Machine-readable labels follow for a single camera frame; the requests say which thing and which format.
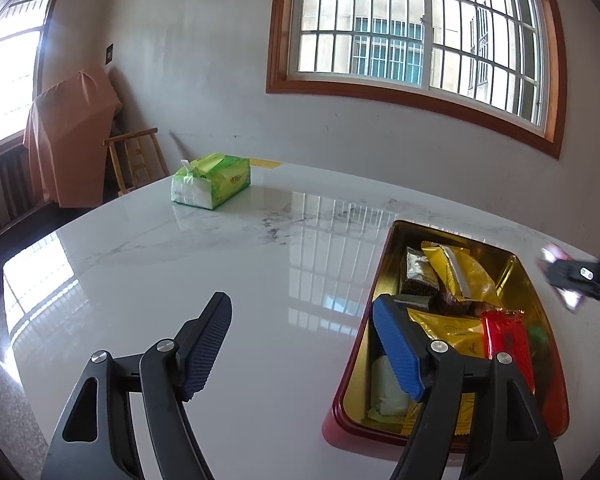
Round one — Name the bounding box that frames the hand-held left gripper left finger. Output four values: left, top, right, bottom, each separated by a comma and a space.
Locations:
41, 291, 233, 480

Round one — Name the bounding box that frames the salmon cloth covered furniture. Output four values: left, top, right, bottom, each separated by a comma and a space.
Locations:
23, 65, 124, 209

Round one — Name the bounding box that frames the wooden framed barred window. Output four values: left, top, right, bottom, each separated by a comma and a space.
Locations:
266, 0, 567, 159

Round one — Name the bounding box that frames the silver dark tea packet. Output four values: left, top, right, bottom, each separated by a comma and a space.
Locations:
404, 247, 439, 297

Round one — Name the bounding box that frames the light wooden chair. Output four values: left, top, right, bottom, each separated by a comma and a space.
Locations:
103, 128, 170, 196

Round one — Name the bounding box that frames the gold zip pouch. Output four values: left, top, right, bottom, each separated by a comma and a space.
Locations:
420, 241, 497, 307

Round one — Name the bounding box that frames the grey-blue snack packet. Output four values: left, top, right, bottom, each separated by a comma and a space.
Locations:
369, 356, 415, 422

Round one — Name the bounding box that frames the pink candy packet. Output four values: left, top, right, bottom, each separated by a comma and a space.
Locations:
537, 244, 583, 313

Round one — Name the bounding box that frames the red tin box gold inside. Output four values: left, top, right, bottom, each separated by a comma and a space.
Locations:
331, 219, 569, 449

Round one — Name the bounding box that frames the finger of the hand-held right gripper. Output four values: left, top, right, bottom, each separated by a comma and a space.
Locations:
544, 254, 600, 307

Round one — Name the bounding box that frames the small side window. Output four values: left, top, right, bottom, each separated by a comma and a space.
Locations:
0, 0, 64, 157

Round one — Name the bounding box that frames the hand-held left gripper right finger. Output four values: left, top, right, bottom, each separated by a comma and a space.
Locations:
373, 294, 564, 480

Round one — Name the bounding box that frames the dark wooden bench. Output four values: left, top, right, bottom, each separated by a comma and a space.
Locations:
0, 146, 37, 242

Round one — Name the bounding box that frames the red snack packet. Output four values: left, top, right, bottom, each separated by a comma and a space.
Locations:
480, 310, 537, 394

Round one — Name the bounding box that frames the large gold foil packet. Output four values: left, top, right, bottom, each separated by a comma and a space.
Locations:
400, 308, 487, 437

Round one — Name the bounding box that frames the green tissue pack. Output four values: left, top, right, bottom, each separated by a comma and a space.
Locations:
171, 153, 251, 210

